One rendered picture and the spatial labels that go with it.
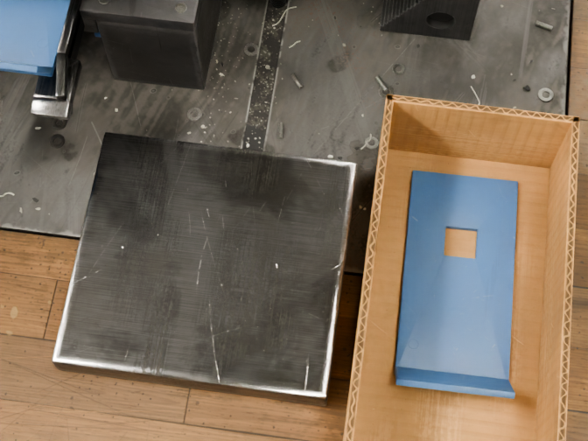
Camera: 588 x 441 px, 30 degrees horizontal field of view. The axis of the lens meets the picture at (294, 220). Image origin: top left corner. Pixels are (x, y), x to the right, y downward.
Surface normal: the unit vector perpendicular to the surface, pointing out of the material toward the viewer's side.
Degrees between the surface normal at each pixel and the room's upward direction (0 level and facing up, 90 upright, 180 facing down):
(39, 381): 0
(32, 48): 0
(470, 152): 90
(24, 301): 0
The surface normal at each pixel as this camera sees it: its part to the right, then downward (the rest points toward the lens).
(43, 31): 0.00, -0.39
